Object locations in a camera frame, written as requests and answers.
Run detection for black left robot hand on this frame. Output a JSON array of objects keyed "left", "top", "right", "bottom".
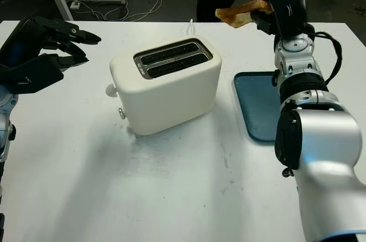
[{"left": 0, "top": 17, "right": 102, "bottom": 68}]

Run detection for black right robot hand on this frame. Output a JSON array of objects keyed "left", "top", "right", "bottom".
[{"left": 251, "top": 0, "right": 314, "bottom": 37}]

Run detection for browned toast slice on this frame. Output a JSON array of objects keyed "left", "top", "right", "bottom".
[{"left": 214, "top": 0, "right": 274, "bottom": 29}]

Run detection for cream two-slot toaster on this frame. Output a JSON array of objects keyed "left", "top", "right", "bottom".
[{"left": 105, "top": 37, "right": 223, "bottom": 136}]

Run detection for blue plastic tray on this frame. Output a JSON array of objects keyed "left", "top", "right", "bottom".
[{"left": 233, "top": 70, "right": 283, "bottom": 143}]

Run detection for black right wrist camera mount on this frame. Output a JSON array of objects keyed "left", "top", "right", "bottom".
[{"left": 256, "top": 20, "right": 278, "bottom": 37}]

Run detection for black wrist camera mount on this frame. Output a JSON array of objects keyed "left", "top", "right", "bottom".
[
  {"left": 0, "top": 54, "right": 65, "bottom": 95},
  {"left": 256, "top": 20, "right": 278, "bottom": 37}
]

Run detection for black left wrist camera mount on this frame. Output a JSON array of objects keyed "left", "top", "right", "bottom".
[{"left": 0, "top": 54, "right": 65, "bottom": 95}]

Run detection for white toaster power cord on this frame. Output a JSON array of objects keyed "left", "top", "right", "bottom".
[{"left": 185, "top": 18, "right": 197, "bottom": 38}]

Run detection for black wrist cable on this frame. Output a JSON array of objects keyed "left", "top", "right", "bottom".
[{"left": 308, "top": 31, "right": 344, "bottom": 83}]

